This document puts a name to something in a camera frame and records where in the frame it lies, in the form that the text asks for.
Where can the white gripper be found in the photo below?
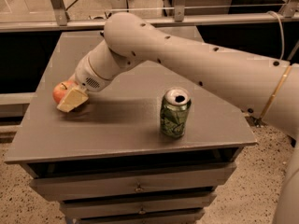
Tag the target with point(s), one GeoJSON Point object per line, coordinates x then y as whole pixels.
{"type": "Point", "coordinates": [86, 74]}

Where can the red apple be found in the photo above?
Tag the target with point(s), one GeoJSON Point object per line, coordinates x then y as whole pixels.
{"type": "Point", "coordinates": [61, 89]}

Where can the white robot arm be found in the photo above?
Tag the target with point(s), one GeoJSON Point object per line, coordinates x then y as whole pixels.
{"type": "Point", "coordinates": [265, 87]}

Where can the grey metal railing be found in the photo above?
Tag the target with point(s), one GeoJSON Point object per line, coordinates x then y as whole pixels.
{"type": "Point", "coordinates": [34, 15]}

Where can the top grey drawer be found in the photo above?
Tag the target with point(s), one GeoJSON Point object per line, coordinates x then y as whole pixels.
{"type": "Point", "coordinates": [133, 182]}

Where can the grey drawer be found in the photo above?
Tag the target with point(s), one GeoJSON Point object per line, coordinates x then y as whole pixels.
{"type": "Point", "coordinates": [133, 182]}
{"type": "Point", "coordinates": [138, 204]}
{"type": "Point", "coordinates": [186, 216]}

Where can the grey drawer cabinet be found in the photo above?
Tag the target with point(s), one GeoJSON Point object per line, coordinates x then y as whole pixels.
{"type": "Point", "coordinates": [118, 129]}

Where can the green soda can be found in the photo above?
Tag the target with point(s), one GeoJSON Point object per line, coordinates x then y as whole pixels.
{"type": "Point", "coordinates": [174, 112]}

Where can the middle grey drawer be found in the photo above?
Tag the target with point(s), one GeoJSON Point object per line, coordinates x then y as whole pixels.
{"type": "Point", "coordinates": [138, 204]}

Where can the bottom grey drawer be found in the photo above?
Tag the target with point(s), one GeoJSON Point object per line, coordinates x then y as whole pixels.
{"type": "Point", "coordinates": [186, 216]}

